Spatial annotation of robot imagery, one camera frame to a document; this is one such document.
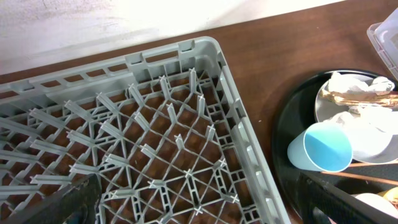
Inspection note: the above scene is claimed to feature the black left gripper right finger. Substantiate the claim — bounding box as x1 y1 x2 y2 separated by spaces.
297 172 393 224

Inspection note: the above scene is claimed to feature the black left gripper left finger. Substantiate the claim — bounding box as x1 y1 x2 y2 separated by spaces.
2 174 101 224

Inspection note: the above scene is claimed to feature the pink plastic cup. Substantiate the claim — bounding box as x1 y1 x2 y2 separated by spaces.
353 193 397 218

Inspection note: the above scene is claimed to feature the light blue plastic cup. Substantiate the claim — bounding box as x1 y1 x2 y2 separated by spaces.
287 122 353 172

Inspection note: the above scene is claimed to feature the white napkin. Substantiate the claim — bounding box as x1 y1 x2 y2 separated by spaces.
315 72 397 160

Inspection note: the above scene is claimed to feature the gold snack wrapper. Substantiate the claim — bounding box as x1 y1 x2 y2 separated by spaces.
320 90 397 108

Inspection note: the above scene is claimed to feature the yellow plastic bowl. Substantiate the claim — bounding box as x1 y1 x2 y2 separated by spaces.
378 187 398 209

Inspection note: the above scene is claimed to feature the grey dishwasher rack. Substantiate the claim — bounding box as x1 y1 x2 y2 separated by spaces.
1 37 289 223

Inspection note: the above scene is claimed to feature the wooden chopstick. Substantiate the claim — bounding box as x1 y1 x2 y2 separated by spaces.
348 161 398 167
322 172 398 186

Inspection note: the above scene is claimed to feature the round black tray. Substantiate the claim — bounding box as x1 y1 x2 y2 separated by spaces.
271 71 397 217

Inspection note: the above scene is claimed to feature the grey round plate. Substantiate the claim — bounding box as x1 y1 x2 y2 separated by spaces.
315 72 397 164

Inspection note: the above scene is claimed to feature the clear plastic bin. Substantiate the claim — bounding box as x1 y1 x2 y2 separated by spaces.
366 9 397 79

